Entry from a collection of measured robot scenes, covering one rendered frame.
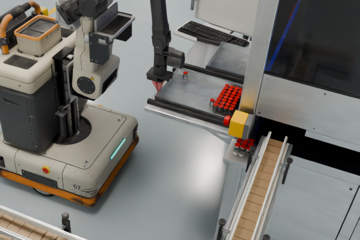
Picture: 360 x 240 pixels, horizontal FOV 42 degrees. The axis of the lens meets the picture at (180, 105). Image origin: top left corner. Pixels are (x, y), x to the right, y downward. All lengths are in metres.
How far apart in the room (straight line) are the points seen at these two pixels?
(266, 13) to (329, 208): 0.86
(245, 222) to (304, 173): 0.48
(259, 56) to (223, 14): 1.16
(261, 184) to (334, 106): 0.37
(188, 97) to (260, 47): 0.54
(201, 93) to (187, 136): 1.14
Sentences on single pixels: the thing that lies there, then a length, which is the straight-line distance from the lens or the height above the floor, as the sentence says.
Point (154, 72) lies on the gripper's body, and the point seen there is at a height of 1.01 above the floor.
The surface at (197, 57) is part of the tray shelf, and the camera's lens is 2.35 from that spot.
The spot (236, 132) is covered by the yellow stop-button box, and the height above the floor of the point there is 0.98.
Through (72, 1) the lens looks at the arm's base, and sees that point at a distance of 2.03.
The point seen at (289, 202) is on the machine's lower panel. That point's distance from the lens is 2.04.
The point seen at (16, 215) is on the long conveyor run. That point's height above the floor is 0.96.
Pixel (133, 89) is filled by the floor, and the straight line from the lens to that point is 3.60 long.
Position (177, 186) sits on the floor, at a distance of 2.86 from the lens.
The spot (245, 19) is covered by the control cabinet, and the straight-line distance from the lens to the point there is 2.73.
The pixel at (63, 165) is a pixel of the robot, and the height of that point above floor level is 0.28.
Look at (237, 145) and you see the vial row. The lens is 1.77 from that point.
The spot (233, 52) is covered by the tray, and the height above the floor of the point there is 0.88.
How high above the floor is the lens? 2.08
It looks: 37 degrees down
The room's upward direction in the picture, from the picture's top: 5 degrees clockwise
